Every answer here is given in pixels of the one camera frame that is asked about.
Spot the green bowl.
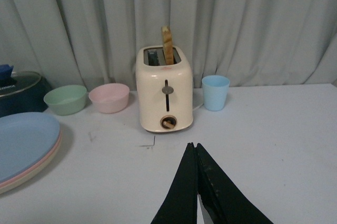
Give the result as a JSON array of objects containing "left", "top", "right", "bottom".
[{"left": 44, "top": 85, "right": 87, "bottom": 115}]

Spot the pink bowl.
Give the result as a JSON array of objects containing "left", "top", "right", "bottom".
[{"left": 88, "top": 83, "right": 130, "bottom": 114}]

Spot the pink plate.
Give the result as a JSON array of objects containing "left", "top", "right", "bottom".
[{"left": 0, "top": 131, "right": 63, "bottom": 188}]

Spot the blue plate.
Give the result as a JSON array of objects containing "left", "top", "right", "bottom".
[{"left": 1, "top": 112, "right": 60, "bottom": 183}]

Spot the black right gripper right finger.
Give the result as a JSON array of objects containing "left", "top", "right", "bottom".
[{"left": 196, "top": 143, "right": 272, "bottom": 223}]

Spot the dark blue cooker pot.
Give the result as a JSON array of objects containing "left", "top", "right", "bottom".
[{"left": 1, "top": 64, "right": 53, "bottom": 117}]

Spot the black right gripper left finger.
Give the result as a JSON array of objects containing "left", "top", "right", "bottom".
[{"left": 152, "top": 143, "right": 198, "bottom": 223}]

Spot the cream toaster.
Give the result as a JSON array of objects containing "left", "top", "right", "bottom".
[{"left": 135, "top": 46, "right": 193, "bottom": 132}]

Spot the grey curtain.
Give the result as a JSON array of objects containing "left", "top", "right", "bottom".
[{"left": 1, "top": 0, "right": 336, "bottom": 89}]

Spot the toast slice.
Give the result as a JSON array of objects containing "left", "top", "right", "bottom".
[{"left": 161, "top": 26, "right": 174, "bottom": 65}]

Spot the blue cup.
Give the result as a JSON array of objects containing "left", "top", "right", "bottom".
[{"left": 202, "top": 75, "right": 230, "bottom": 111}]

